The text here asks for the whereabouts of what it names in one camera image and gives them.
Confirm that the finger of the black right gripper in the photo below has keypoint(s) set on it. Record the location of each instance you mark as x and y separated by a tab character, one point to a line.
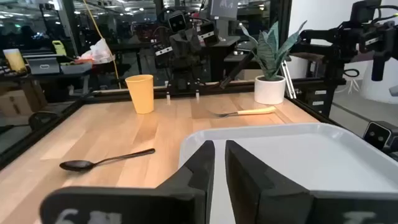
199	40
174	49

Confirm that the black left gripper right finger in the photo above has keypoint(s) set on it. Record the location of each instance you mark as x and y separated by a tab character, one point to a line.
264	202

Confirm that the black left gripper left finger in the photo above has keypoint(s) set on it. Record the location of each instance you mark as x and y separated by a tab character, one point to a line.
140	205

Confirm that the yellow ribbed cup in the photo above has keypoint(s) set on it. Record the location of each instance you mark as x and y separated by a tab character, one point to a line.
141	93

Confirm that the black spoon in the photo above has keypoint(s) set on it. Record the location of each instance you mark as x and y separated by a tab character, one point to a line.
76	165

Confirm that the neighbouring black robot arm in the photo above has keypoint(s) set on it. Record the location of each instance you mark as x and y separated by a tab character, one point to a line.
348	37

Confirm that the white plastic tray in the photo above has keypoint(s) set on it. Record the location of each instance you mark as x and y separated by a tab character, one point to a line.
311	155

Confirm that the black background desk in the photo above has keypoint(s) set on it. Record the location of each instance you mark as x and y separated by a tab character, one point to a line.
224	49

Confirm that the black diagonal strut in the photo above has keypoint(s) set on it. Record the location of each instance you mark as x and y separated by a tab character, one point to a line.
236	70

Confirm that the white plastic bag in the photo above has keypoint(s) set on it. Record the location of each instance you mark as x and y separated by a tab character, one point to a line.
101	51

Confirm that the snake plant in white pot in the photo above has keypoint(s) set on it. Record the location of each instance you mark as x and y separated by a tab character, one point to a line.
270	90

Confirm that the silver metal stand legs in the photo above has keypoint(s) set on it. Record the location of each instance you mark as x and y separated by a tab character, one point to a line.
288	79

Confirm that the grey shallow bin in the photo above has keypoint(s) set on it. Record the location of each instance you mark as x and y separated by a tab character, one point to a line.
76	68

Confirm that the black equipment stand with labels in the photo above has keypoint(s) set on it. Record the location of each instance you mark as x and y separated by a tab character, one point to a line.
323	93

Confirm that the black chair backrest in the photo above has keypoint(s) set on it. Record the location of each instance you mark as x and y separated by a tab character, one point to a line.
42	119

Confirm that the grey storage box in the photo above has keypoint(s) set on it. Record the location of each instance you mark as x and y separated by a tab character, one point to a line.
44	66

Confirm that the yellow translucent container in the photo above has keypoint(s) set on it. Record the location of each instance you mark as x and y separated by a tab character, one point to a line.
15	60

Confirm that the brown cardboard box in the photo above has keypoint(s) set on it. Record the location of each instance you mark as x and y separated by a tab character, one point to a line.
18	101

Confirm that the white rounded object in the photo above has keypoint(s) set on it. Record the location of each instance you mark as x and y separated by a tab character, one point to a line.
382	87

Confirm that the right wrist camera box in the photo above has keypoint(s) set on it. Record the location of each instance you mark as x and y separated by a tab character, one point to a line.
177	21

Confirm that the grey wall monitor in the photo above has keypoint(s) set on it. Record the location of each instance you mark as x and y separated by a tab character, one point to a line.
224	7

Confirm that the small white post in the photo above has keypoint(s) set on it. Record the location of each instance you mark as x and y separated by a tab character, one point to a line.
168	97
197	95

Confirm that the black table-level camera box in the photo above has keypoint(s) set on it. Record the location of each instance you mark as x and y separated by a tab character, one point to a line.
377	135

